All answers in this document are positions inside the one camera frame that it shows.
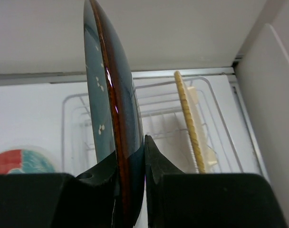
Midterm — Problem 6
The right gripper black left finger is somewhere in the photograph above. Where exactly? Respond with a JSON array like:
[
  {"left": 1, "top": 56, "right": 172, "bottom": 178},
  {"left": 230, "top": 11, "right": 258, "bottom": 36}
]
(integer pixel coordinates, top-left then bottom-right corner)
[{"left": 0, "top": 153, "right": 117, "bottom": 228}]

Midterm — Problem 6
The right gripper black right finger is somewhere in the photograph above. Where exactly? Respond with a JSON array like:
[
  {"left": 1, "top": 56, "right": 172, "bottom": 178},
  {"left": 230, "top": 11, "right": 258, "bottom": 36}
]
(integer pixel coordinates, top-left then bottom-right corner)
[{"left": 144, "top": 135, "right": 287, "bottom": 228}]

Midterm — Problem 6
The round dark teal plate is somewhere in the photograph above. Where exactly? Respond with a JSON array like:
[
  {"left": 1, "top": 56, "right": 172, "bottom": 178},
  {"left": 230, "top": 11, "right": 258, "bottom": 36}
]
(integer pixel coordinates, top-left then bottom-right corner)
[{"left": 83, "top": 0, "right": 145, "bottom": 228}]

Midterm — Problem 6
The orange woven bamboo plate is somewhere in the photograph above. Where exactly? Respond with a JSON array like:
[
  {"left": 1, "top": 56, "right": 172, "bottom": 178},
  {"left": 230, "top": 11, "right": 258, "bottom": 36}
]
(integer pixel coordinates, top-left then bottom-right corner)
[{"left": 174, "top": 71, "right": 218, "bottom": 173}]

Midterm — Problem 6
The red and teal floral plate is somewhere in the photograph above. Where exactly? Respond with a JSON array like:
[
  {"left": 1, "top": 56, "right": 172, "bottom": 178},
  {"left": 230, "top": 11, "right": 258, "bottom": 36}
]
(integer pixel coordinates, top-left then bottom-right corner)
[{"left": 0, "top": 147, "right": 58, "bottom": 174}]

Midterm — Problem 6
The white wire dish rack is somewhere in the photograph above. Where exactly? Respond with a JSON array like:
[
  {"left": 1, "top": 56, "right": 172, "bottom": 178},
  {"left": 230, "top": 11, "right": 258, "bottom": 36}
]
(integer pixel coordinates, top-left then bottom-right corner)
[{"left": 60, "top": 76, "right": 251, "bottom": 175}]

